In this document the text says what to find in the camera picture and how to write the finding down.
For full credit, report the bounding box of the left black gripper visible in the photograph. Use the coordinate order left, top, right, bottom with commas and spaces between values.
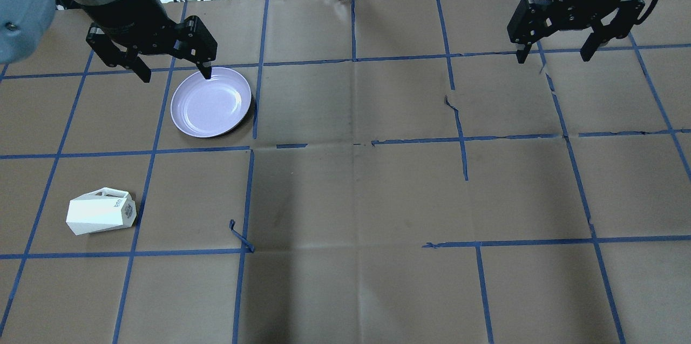
86, 15, 218, 83

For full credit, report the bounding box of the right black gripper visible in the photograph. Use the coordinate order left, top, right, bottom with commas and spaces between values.
507, 0, 646, 64

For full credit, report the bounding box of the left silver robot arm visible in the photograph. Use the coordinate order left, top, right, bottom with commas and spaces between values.
1, 0, 218, 83

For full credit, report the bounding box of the lavender round plate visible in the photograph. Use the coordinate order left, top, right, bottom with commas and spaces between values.
170, 68, 253, 139

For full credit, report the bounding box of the white faceted cup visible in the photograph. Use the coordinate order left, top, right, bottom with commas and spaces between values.
66, 187, 138, 235

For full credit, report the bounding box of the brown paper table cover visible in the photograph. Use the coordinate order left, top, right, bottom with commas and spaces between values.
2, 0, 690, 343

